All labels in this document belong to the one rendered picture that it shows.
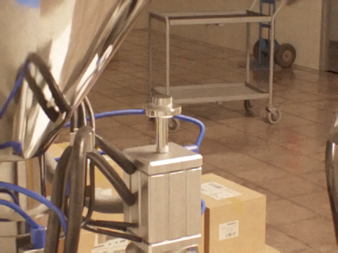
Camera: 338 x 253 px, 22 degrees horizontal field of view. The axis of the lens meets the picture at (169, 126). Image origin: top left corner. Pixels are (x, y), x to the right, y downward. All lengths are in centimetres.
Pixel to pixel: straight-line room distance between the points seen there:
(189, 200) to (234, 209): 300
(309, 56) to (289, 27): 45
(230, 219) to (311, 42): 567
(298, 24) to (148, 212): 872
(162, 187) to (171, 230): 4
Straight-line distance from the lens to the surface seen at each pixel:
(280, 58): 911
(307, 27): 922
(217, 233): 365
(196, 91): 686
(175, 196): 65
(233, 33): 1037
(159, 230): 66
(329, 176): 259
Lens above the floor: 159
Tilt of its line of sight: 14 degrees down
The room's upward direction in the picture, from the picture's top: straight up
